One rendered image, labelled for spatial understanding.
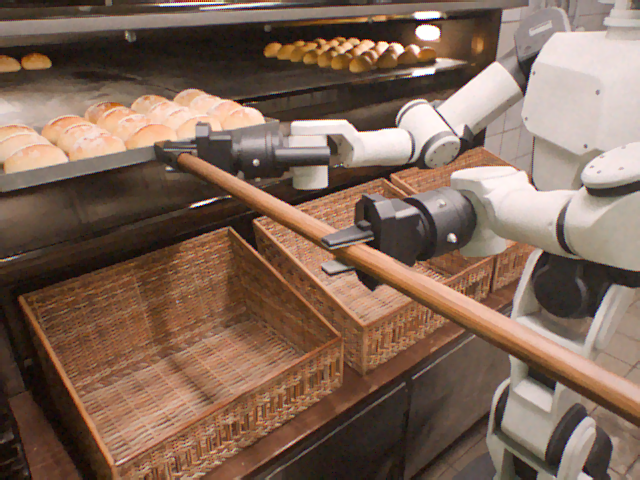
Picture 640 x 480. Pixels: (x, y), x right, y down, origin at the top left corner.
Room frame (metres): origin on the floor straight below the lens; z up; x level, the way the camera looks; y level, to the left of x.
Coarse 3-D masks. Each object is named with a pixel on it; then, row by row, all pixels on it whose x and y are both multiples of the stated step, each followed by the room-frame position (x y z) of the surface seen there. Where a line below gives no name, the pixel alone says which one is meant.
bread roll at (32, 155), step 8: (32, 144) 0.85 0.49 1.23; (40, 144) 0.85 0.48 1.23; (48, 144) 0.86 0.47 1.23; (16, 152) 0.83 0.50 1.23; (24, 152) 0.83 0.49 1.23; (32, 152) 0.83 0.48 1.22; (40, 152) 0.84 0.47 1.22; (48, 152) 0.85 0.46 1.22; (56, 152) 0.86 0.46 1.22; (8, 160) 0.82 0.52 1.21; (16, 160) 0.82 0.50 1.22; (24, 160) 0.82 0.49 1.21; (32, 160) 0.82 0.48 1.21; (40, 160) 0.83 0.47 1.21; (48, 160) 0.84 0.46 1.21; (56, 160) 0.85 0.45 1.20; (64, 160) 0.86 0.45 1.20; (8, 168) 0.81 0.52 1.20; (16, 168) 0.81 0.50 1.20; (24, 168) 0.81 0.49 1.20; (32, 168) 0.82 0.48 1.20
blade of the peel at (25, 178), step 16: (32, 128) 1.14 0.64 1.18; (240, 128) 1.07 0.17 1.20; (256, 128) 1.10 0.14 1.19; (272, 128) 1.12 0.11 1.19; (80, 160) 0.86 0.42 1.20; (96, 160) 0.88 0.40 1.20; (112, 160) 0.89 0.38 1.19; (128, 160) 0.91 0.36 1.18; (144, 160) 0.93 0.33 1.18; (0, 176) 0.78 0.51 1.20; (16, 176) 0.79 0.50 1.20; (32, 176) 0.81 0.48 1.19; (48, 176) 0.82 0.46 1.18; (64, 176) 0.84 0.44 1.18
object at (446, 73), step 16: (464, 64) 2.12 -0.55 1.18; (480, 64) 2.12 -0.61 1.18; (368, 80) 1.76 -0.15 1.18; (384, 80) 1.77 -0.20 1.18; (400, 80) 1.82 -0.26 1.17; (416, 80) 1.87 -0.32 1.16; (432, 80) 1.93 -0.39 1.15; (272, 96) 1.51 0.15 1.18; (288, 96) 1.51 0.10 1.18; (304, 96) 1.55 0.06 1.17; (320, 96) 1.59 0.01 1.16; (336, 96) 1.63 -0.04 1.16; (352, 96) 1.67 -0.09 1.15; (272, 112) 1.47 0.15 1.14
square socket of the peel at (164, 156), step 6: (156, 144) 0.94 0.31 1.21; (162, 144) 0.93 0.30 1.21; (156, 150) 0.94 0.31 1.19; (162, 150) 0.92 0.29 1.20; (156, 156) 0.94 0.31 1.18; (162, 156) 0.92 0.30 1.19; (168, 156) 0.90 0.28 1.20; (174, 156) 0.88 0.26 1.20; (168, 162) 0.90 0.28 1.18; (174, 162) 0.88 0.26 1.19; (174, 168) 0.89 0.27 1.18; (180, 168) 0.88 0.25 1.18
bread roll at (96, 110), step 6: (102, 102) 1.16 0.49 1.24; (108, 102) 1.16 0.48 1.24; (114, 102) 1.17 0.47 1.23; (90, 108) 1.14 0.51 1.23; (96, 108) 1.14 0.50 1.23; (102, 108) 1.14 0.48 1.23; (108, 108) 1.15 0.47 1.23; (90, 114) 1.13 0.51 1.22; (96, 114) 1.13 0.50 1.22; (90, 120) 1.13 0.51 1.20; (96, 120) 1.13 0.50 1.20
